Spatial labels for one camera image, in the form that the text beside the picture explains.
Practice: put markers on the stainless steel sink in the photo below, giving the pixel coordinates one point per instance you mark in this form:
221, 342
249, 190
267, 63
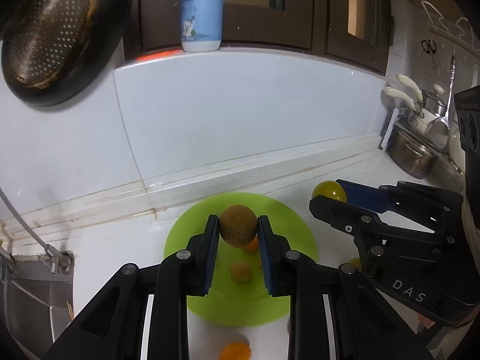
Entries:
36, 305

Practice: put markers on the white wire wall rack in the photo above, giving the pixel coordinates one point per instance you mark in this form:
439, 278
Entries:
459, 30

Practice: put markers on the orange on counter left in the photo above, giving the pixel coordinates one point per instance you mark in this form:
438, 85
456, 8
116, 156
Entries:
236, 351

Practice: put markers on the green lime fruit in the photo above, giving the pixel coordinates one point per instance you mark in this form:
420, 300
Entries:
330, 189

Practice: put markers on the person's right hand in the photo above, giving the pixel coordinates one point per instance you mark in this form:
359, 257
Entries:
423, 323

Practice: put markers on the metal perforated strainer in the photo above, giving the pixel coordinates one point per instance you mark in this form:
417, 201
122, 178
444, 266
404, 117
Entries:
48, 37

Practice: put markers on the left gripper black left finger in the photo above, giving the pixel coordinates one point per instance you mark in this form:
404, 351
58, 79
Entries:
111, 325

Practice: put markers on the steel cooking pot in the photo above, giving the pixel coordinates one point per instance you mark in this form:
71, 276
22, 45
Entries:
409, 154

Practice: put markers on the cream pan handle upper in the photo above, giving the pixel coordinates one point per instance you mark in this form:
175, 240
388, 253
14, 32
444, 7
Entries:
411, 84

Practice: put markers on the metal spatula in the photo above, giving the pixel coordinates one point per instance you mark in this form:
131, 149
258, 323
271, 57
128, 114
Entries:
438, 130

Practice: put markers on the white blue soap bottle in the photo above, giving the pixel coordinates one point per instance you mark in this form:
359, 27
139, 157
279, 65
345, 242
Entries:
201, 24

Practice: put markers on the cream pan handle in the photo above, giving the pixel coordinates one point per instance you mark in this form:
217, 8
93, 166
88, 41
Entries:
399, 94
411, 84

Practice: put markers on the green plastic plate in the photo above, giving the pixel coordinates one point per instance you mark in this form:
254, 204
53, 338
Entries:
229, 303

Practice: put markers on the white rice spoon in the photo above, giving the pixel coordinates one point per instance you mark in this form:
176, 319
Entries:
475, 76

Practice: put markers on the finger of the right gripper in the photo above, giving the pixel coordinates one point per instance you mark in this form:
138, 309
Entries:
339, 214
367, 198

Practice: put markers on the black scissors on wall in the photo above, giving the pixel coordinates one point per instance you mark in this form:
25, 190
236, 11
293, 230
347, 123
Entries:
430, 48

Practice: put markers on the white ceramic pot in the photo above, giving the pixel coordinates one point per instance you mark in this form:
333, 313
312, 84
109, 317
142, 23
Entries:
457, 154

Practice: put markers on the brownish yellow round fruit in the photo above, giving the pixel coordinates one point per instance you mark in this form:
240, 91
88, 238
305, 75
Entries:
238, 225

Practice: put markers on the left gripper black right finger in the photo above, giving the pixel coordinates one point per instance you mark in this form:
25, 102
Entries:
335, 313

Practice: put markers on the orange on counter right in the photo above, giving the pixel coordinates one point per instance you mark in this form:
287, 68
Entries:
356, 263

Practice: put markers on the black frying pan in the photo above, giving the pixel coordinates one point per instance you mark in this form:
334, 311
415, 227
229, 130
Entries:
103, 37

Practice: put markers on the cream pan handle lower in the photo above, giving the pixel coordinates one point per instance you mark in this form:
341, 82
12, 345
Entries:
399, 94

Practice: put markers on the metal sink faucet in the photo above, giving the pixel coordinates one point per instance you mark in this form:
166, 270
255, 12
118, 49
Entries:
58, 261

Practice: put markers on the metal corner shelf rack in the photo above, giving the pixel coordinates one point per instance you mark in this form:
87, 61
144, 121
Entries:
416, 124

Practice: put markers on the small orange on plate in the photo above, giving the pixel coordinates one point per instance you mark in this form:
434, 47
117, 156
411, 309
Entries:
253, 246

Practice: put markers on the dark wooden window frame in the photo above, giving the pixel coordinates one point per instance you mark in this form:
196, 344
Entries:
352, 31

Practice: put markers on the orange on counter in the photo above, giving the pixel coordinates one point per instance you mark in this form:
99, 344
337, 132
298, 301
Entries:
236, 351
356, 263

